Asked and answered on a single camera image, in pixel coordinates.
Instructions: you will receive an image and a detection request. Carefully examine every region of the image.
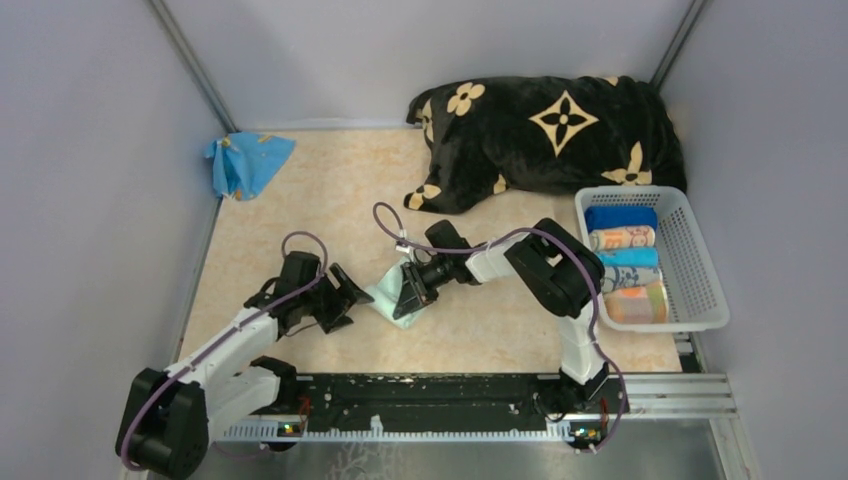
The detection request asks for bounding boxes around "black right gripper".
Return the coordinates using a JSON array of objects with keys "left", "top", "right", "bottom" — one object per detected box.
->
[{"left": 394, "top": 255, "right": 454, "bottom": 321}]

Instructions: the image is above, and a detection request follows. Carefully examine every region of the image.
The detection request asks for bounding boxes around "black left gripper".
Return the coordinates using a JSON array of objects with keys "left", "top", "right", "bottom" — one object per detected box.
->
[{"left": 299, "top": 263, "right": 373, "bottom": 334}]

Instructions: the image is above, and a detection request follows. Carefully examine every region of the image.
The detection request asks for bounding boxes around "mint green towel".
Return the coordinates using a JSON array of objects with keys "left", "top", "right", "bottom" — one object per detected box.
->
[{"left": 364, "top": 259, "right": 423, "bottom": 330}]

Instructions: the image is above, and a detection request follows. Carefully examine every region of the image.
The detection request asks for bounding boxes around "blue white patterned towel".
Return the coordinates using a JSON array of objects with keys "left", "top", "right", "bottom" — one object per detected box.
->
[{"left": 601, "top": 266, "right": 662, "bottom": 294}]

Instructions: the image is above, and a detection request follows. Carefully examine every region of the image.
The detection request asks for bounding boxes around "orange polka dot towel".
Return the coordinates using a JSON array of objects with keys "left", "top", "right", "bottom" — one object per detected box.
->
[{"left": 603, "top": 282, "right": 669, "bottom": 325}]

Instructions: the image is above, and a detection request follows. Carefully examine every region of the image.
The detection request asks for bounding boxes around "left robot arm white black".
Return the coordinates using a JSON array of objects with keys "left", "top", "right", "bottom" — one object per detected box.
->
[{"left": 115, "top": 251, "right": 374, "bottom": 479}]

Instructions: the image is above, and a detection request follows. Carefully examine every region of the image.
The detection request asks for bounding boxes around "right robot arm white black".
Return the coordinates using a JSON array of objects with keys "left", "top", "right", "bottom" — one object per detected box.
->
[{"left": 385, "top": 218, "right": 610, "bottom": 412}]

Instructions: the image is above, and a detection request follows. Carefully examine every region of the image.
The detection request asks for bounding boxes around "black beige flower blanket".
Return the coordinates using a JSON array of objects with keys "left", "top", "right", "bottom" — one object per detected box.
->
[{"left": 403, "top": 76, "right": 688, "bottom": 215}]

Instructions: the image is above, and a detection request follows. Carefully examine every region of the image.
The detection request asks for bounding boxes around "light blue crumpled cloth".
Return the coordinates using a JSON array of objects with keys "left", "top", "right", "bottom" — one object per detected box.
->
[{"left": 203, "top": 132, "right": 296, "bottom": 201}]

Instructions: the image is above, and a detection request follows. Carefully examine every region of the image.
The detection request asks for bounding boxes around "dark blue rolled towel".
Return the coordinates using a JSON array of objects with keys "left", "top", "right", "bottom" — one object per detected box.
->
[{"left": 584, "top": 205, "right": 658, "bottom": 232}]

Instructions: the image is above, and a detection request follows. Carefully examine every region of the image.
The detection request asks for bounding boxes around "beige orange rolled towel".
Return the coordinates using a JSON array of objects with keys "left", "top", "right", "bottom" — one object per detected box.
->
[{"left": 589, "top": 225, "right": 656, "bottom": 252}]

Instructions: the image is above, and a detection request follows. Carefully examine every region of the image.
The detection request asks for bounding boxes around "cyan rolled towel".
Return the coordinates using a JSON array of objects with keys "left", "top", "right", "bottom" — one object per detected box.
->
[{"left": 595, "top": 247, "right": 660, "bottom": 268}]

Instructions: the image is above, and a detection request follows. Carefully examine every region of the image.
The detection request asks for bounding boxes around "white plastic basket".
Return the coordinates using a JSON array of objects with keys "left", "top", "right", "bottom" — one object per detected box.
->
[{"left": 574, "top": 185, "right": 730, "bottom": 333}]

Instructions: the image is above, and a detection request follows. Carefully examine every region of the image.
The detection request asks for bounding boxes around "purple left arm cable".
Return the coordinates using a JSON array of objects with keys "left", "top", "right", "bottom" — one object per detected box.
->
[{"left": 119, "top": 231, "right": 330, "bottom": 473}]

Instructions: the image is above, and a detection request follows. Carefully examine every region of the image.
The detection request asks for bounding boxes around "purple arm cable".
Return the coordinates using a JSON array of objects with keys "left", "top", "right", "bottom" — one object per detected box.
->
[
  {"left": 372, "top": 201, "right": 627, "bottom": 454},
  {"left": 119, "top": 231, "right": 330, "bottom": 473}
]

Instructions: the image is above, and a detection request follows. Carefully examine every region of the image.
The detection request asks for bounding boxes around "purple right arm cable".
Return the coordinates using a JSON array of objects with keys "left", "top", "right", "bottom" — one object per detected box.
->
[{"left": 372, "top": 201, "right": 627, "bottom": 454}]

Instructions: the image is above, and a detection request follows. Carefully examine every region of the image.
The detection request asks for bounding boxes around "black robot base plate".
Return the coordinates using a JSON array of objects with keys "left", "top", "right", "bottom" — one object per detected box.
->
[{"left": 236, "top": 372, "right": 629, "bottom": 442}]

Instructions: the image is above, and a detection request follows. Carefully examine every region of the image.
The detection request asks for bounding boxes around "aluminium rail frame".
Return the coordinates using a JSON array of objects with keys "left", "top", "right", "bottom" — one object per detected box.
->
[{"left": 180, "top": 373, "right": 738, "bottom": 443}]

